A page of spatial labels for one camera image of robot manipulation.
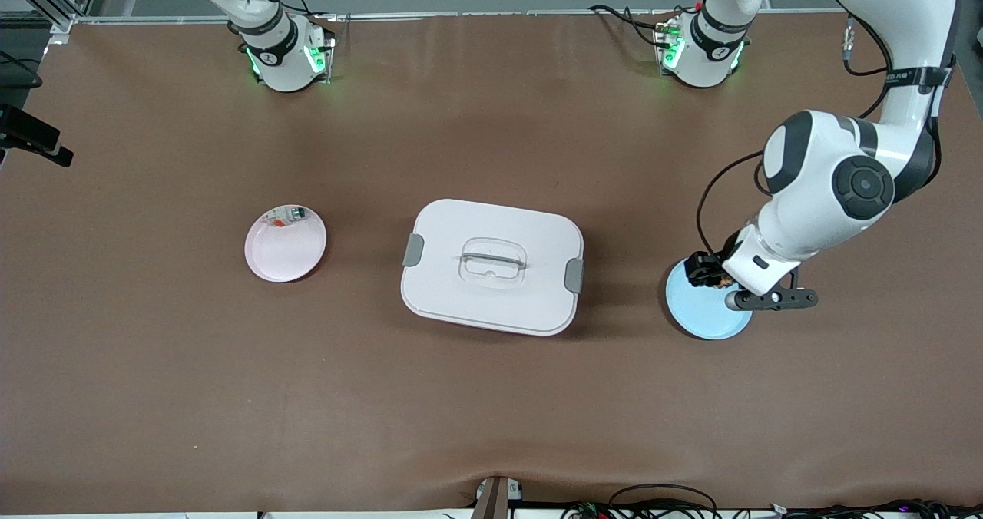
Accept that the blue round plate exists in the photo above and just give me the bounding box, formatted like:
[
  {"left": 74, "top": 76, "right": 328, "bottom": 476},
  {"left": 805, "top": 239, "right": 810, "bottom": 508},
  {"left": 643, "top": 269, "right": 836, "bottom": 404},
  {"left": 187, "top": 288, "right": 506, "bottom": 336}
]
[{"left": 665, "top": 258, "right": 755, "bottom": 341}]

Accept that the white plastic storage box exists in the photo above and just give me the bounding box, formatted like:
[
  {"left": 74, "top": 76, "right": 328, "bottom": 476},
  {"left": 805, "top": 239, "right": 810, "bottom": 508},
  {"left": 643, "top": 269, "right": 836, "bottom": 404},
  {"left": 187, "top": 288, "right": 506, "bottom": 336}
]
[{"left": 399, "top": 198, "right": 586, "bottom": 338}]

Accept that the pink round plate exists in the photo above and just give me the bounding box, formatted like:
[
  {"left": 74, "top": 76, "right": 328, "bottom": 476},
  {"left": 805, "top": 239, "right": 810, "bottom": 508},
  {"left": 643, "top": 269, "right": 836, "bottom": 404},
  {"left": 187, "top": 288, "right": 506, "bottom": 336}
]
[{"left": 244, "top": 204, "right": 329, "bottom": 283}]

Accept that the brown table mat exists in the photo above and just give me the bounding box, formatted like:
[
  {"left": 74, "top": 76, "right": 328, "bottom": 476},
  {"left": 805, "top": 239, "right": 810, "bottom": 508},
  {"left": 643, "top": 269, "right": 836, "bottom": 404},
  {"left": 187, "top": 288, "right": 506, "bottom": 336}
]
[{"left": 0, "top": 11, "right": 983, "bottom": 514}]

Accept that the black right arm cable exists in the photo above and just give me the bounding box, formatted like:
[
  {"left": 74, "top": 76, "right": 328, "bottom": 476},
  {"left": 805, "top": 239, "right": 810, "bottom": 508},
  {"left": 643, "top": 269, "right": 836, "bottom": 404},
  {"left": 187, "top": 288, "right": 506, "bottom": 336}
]
[{"left": 0, "top": 51, "right": 44, "bottom": 90}]

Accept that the aluminium frame profile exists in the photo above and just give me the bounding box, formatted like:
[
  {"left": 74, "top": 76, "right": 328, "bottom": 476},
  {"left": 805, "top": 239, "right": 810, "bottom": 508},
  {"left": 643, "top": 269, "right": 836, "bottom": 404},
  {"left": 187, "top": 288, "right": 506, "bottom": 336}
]
[{"left": 0, "top": 0, "right": 104, "bottom": 44}]

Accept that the black looped cable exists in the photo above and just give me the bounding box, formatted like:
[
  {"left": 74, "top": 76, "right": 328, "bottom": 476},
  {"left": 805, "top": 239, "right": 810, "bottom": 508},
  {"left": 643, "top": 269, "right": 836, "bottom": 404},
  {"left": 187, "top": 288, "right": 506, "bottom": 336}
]
[{"left": 609, "top": 484, "right": 719, "bottom": 519}]

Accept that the black base cable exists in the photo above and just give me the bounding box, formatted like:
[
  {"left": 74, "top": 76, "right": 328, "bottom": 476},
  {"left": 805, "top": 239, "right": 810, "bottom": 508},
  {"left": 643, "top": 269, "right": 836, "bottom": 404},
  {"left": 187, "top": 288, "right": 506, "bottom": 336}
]
[{"left": 590, "top": 5, "right": 677, "bottom": 48}]

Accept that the black cable bundle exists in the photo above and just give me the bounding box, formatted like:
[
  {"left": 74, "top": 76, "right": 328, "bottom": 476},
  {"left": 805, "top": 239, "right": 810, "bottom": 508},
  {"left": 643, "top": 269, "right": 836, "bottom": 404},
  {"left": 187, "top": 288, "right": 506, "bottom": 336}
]
[{"left": 768, "top": 498, "right": 983, "bottom": 519}]

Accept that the silver table edge rail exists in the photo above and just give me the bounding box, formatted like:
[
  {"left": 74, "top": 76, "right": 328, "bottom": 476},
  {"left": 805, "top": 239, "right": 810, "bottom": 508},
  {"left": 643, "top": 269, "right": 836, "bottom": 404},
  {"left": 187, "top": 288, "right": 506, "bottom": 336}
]
[{"left": 73, "top": 8, "right": 849, "bottom": 27}]

